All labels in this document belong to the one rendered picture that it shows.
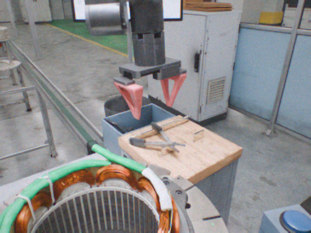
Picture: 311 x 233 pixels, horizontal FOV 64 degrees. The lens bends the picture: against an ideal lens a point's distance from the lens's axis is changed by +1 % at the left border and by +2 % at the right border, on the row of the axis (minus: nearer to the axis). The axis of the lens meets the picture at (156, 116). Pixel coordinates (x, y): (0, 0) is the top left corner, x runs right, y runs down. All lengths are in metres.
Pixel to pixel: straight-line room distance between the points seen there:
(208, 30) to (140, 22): 2.05
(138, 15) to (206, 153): 0.29
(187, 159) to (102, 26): 0.29
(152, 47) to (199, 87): 2.17
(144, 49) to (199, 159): 0.24
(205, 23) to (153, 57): 2.02
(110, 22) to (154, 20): 0.07
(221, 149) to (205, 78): 2.06
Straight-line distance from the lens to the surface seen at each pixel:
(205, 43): 2.47
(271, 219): 0.47
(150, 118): 0.75
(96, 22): 0.44
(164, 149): 0.50
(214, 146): 0.55
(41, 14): 13.86
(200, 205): 0.37
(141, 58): 0.44
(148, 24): 0.43
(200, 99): 2.63
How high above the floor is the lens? 1.36
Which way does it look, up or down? 26 degrees down
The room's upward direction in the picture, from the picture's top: straight up
